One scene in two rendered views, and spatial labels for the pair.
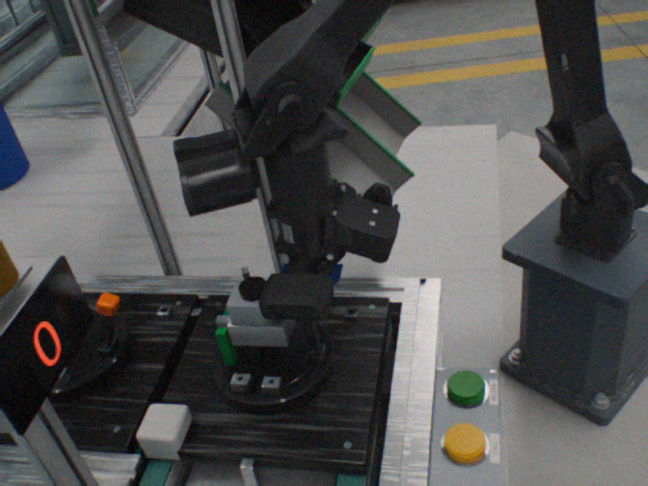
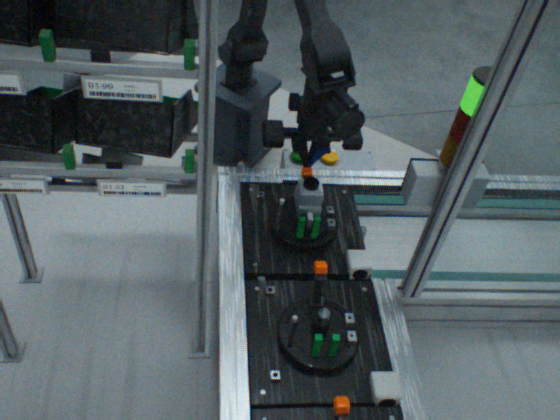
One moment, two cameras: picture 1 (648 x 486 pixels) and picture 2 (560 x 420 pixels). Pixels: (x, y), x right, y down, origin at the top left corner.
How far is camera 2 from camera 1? 131 cm
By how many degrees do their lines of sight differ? 79
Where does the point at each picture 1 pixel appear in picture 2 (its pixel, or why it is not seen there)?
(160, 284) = (230, 314)
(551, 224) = (228, 93)
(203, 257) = (127, 356)
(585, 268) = (262, 87)
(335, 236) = not seen: hidden behind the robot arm
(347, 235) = not seen: hidden behind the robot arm
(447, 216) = (93, 197)
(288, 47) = (335, 32)
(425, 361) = (283, 171)
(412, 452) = (337, 174)
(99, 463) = (382, 296)
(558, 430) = (277, 160)
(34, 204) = not seen: outside the picture
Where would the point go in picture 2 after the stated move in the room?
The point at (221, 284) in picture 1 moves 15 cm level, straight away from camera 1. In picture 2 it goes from (229, 273) to (153, 305)
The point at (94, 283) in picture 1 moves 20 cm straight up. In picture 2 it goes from (230, 367) to (238, 294)
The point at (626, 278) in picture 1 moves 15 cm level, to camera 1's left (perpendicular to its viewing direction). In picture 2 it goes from (267, 78) to (291, 118)
